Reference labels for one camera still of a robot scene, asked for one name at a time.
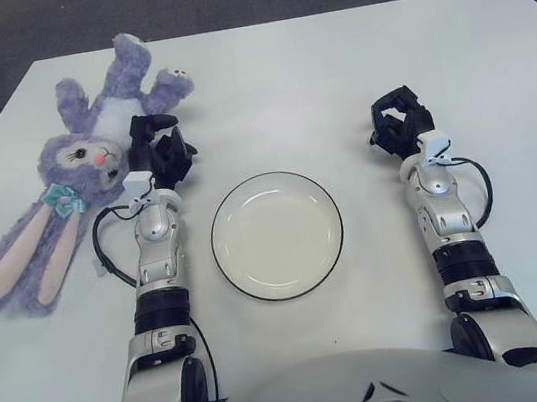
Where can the white plate with black rim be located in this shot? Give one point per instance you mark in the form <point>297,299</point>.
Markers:
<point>276,237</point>

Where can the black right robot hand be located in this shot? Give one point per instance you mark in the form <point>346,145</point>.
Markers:
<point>397,133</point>

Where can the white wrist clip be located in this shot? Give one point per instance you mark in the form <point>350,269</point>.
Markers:
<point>136,181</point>
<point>434,143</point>

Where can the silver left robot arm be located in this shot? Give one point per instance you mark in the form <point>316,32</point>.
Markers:
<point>161,257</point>

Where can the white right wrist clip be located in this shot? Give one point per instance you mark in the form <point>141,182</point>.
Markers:
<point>434,143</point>

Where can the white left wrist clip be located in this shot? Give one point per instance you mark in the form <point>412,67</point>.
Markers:
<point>136,181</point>

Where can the grey robot torso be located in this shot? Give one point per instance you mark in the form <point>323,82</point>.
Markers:
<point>328,394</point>

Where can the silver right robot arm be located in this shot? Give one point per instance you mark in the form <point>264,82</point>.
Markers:
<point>445,215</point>

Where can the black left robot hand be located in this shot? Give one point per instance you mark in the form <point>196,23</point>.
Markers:
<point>166,160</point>

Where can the purple plush bunny doll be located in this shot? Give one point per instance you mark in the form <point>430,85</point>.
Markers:
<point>84,152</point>

